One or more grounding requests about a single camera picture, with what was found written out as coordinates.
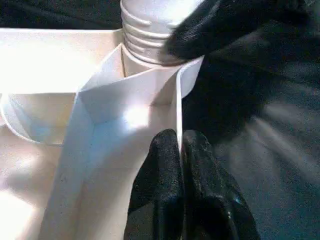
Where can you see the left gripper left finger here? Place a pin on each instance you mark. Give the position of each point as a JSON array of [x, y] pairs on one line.
[[160, 187]]

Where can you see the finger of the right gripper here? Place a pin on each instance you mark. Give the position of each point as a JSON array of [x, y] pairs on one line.
[[207, 30]]

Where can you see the white plastic table leg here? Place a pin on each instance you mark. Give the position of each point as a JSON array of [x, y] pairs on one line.
[[150, 15]]

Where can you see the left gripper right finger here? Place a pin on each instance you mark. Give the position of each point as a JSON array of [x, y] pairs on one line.
[[212, 200]]

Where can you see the black plastic table mat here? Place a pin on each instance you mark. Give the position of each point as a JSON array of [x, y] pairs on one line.
[[275, 150]]

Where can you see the white plastic table top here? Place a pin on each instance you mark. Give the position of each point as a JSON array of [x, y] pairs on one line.
[[112, 100]]

